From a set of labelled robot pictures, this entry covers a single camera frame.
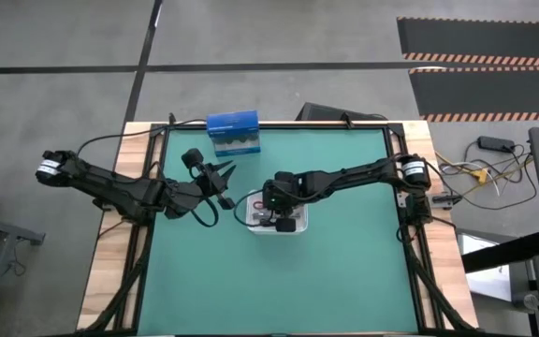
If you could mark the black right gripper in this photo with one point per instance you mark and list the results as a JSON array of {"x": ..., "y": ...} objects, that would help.
[{"x": 281, "y": 196}]

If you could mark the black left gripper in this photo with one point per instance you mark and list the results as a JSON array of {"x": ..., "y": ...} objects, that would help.
[{"x": 206, "y": 187}]

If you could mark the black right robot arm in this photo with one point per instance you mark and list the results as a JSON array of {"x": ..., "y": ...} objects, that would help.
[{"x": 358, "y": 171}]

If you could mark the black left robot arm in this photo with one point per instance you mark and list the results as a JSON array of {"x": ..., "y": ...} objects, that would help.
[{"x": 110, "y": 187}]

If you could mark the white plastic bin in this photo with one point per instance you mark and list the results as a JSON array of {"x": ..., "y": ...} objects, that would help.
[{"x": 301, "y": 224}]

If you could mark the blue cardboard box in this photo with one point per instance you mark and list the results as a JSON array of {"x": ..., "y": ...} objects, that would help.
[{"x": 232, "y": 126}]

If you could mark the black monitor behind table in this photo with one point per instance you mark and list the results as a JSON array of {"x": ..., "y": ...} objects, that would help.
[{"x": 325, "y": 112}]

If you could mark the wooden table board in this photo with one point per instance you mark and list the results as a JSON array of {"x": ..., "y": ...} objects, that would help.
[{"x": 419, "y": 140}]

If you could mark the yellow power plug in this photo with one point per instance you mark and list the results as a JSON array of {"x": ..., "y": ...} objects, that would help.
[{"x": 480, "y": 176}]

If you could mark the white paper sheet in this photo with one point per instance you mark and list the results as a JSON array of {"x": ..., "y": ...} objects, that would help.
[{"x": 485, "y": 276}]

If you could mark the black power adapter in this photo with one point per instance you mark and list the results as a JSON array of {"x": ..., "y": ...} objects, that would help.
[{"x": 496, "y": 143}]

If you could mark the black hazard-striped floor mat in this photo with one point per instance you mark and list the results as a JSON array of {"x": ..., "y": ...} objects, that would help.
[
  {"x": 480, "y": 37},
  {"x": 485, "y": 93}
]

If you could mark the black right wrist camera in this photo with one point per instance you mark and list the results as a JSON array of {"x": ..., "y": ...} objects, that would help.
[{"x": 286, "y": 225}]

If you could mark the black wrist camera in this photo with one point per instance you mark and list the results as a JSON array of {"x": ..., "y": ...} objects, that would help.
[
  {"x": 193, "y": 159},
  {"x": 286, "y": 225}
]

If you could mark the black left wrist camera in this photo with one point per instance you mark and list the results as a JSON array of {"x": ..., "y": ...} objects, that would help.
[{"x": 193, "y": 159}]

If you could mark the black table frame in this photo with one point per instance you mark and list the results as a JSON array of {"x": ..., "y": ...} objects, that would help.
[{"x": 157, "y": 262}]

